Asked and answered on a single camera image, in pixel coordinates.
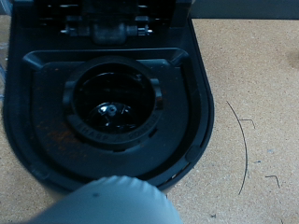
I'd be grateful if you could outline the white orange-lidded coffee pod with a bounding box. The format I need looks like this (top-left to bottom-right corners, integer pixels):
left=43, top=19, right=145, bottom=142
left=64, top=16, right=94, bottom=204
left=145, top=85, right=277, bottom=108
left=26, top=175, right=185, bottom=224

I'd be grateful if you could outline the black Keurig coffee machine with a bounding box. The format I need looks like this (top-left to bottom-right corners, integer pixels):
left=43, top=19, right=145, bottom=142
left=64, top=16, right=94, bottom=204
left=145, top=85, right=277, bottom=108
left=1, top=0, right=216, bottom=194

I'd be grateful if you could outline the dark grey backdrop board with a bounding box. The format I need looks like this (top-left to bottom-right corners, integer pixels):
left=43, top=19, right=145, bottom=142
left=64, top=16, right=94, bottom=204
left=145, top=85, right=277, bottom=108
left=190, top=0, right=299, bottom=21

